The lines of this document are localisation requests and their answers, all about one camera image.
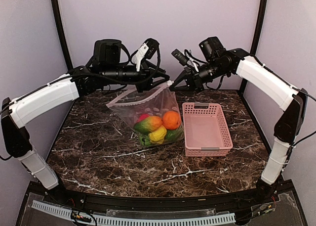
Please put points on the white slotted cable duct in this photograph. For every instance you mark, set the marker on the white slotted cable duct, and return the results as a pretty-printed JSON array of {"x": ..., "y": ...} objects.
[{"x": 137, "y": 218}]

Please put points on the black front rail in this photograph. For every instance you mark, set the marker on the black front rail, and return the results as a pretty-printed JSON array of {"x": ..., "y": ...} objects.
[{"x": 241, "y": 202}]

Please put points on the green toy cabbage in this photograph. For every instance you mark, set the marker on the green toy cabbage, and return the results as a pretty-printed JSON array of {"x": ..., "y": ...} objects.
[{"x": 144, "y": 140}]

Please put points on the pink perforated plastic basket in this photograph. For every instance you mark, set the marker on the pink perforated plastic basket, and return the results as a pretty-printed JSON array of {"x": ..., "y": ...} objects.
[{"x": 206, "y": 130}]

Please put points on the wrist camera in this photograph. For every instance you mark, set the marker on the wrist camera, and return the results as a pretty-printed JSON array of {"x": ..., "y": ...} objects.
[
  {"x": 145, "y": 51},
  {"x": 183, "y": 60}
]

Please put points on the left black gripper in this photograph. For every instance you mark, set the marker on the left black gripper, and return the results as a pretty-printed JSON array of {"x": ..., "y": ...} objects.
[{"x": 146, "y": 78}]

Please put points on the red toy apple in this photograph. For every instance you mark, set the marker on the red toy apple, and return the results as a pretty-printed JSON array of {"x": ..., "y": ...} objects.
[{"x": 143, "y": 117}]

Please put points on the green toy bell pepper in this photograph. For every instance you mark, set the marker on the green toy bell pepper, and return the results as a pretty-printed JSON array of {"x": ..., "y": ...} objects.
[{"x": 174, "y": 135}]

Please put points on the right black frame post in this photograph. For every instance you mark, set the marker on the right black frame post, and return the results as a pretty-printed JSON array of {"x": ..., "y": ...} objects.
[{"x": 259, "y": 26}]

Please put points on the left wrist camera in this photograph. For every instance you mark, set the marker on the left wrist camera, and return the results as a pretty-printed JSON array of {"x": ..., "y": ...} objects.
[{"x": 145, "y": 51}]

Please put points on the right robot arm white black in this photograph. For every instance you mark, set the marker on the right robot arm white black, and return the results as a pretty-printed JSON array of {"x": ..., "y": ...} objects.
[{"x": 219, "y": 63}]

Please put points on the black frame post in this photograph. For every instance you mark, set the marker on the black frame post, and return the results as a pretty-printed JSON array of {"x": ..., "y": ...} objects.
[
  {"x": 259, "y": 26},
  {"x": 61, "y": 33}
]

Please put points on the yellow toy lemon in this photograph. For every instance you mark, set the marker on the yellow toy lemon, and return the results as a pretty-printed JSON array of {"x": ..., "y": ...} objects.
[{"x": 158, "y": 136}]

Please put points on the orange green toy mango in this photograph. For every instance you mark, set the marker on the orange green toy mango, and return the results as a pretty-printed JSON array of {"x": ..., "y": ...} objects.
[{"x": 148, "y": 125}]

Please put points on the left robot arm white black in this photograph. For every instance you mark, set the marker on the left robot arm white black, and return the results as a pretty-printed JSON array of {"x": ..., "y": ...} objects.
[{"x": 110, "y": 64}]

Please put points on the clear zip top bag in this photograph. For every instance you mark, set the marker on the clear zip top bag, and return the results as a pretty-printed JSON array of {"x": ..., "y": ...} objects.
[{"x": 131, "y": 104}]

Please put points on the orange toy fruit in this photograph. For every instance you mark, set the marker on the orange toy fruit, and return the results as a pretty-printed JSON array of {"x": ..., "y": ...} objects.
[{"x": 171, "y": 120}]

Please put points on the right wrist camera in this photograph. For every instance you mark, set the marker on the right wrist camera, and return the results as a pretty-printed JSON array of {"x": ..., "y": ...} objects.
[{"x": 183, "y": 60}]

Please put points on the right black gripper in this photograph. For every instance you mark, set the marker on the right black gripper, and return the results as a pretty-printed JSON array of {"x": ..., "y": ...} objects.
[{"x": 193, "y": 81}]

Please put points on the left black frame post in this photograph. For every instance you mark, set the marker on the left black frame post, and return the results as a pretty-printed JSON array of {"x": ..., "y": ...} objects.
[{"x": 61, "y": 33}]

